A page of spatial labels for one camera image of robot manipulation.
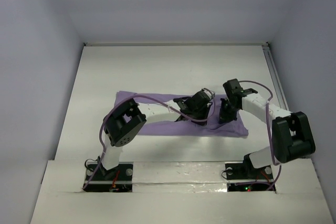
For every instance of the aluminium rail on right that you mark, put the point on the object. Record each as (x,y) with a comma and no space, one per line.
(275,78)

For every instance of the purple t shirt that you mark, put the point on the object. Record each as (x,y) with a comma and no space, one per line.
(162,122)

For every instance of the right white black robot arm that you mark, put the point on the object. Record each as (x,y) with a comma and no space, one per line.
(290,135)

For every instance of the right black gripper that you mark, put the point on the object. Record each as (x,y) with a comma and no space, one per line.
(227,111)

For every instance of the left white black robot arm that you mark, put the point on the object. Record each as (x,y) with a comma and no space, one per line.
(126,119)

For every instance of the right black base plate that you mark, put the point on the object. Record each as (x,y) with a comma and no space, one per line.
(240,178)

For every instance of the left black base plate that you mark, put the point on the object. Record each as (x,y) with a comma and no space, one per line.
(117,180)

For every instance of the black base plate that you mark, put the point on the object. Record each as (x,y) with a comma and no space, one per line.
(117,180)
(240,178)

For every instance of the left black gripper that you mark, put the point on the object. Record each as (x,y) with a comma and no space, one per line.
(205,109)

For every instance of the silver foil strip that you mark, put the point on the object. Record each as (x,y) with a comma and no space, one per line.
(178,177)

